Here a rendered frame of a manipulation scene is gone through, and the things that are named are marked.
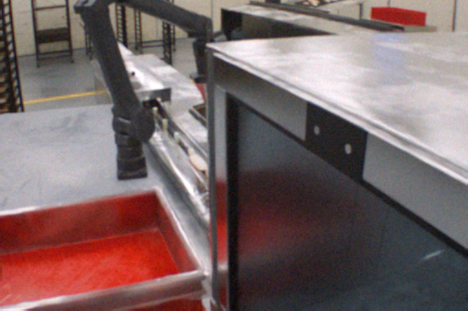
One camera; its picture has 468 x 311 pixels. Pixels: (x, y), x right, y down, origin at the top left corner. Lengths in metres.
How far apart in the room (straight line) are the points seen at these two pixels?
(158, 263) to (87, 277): 0.14
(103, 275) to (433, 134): 0.76
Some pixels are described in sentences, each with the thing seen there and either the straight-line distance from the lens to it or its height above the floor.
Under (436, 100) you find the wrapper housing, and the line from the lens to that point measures 0.26.
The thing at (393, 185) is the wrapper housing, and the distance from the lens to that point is 0.20.
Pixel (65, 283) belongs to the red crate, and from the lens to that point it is 0.89.
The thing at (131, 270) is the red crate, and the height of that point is 0.82.
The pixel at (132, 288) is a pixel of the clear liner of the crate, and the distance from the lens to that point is 0.70.
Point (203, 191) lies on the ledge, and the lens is 1.07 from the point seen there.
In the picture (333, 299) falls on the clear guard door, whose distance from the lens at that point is 0.28.
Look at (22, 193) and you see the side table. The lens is 1.26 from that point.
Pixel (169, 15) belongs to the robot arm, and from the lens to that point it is 1.28.
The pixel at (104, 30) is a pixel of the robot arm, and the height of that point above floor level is 1.23.
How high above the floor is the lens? 1.37
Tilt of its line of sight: 21 degrees down
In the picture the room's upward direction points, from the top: 1 degrees counter-clockwise
